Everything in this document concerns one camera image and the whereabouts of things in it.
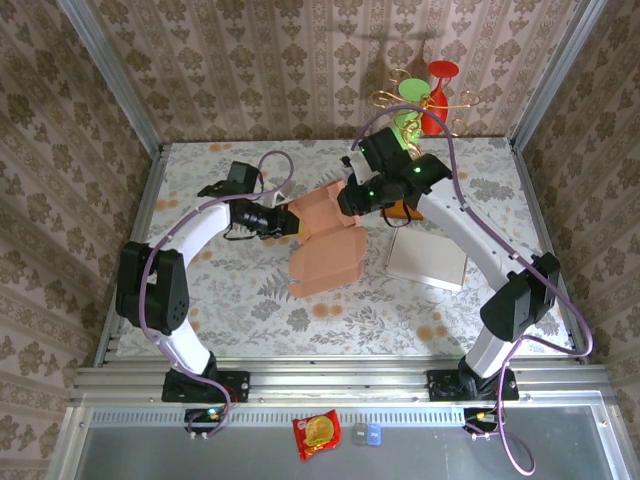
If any green plastic wine glass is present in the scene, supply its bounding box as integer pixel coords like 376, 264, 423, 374
394, 78, 432, 149

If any grey metal tray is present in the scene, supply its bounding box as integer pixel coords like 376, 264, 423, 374
47, 404, 636, 480

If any floral tablecloth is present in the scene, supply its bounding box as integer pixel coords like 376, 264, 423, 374
115, 138, 574, 357

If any gold wire cup tree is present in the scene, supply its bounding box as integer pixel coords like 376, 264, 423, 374
370, 68, 482, 221

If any pink paper box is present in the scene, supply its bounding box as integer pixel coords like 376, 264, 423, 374
287, 182, 368, 300

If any aluminium table side rail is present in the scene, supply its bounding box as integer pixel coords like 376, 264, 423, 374
92, 144, 169, 369
509, 139, 591, 364

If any red snack packet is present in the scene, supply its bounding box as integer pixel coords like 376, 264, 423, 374
292, 408, 343, 462

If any red plastic wine glass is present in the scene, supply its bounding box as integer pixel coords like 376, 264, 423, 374
418, 60, 460, 137

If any white paper box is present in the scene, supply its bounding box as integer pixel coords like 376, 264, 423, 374
384, 225, 469, 292

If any long aluminium base rail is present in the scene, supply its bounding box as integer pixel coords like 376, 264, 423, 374
69, 363, 614, 406

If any aluminium frame post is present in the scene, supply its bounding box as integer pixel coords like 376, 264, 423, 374
509, 0, 609, 151
57, 0, 164, 156

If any small black circuit board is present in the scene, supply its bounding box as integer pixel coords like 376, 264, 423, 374
184, 407, 226, 434
463, 407, 501, 434

